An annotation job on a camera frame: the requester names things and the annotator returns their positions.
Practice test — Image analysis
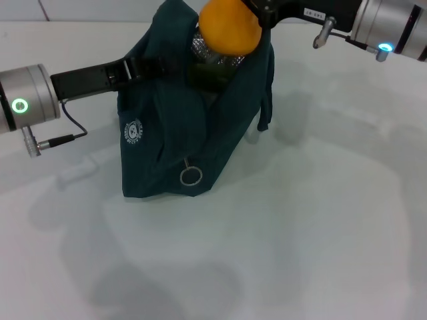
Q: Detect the green cucumber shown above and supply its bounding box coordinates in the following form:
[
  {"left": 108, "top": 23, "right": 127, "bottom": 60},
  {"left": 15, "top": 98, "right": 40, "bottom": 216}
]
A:
[{"left": 186, "top": 63, "right": 234, "bottom": 93}]

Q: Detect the orange yellow pear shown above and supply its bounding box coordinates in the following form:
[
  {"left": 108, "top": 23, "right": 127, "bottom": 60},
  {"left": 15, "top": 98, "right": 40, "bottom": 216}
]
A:
[{"left": 199, "top": 0, "right": 263, "bottom": 56}]

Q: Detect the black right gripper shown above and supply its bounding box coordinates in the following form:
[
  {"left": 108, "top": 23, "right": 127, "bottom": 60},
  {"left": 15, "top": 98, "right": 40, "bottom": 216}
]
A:
[{"left": 242, "top": 0, "right": 364, "bottom": 31}]

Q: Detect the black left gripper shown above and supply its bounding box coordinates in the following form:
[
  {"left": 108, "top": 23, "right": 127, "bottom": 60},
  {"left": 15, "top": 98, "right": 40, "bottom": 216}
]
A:
[{"left": 49, "top": 55, "right": 185, "bottom": 101}]

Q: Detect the dark teal insulated lunch bag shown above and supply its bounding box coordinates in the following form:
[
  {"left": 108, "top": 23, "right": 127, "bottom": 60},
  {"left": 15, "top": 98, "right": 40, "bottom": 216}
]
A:
[{"left": 116, "top": 0, "right": 276, "bottom": 199}]

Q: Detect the right arm connector cable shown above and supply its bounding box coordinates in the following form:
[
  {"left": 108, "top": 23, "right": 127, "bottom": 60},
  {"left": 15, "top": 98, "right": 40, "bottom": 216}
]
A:
[{"left": 312, "top": 15, "right": 395, "bottom": 63}]

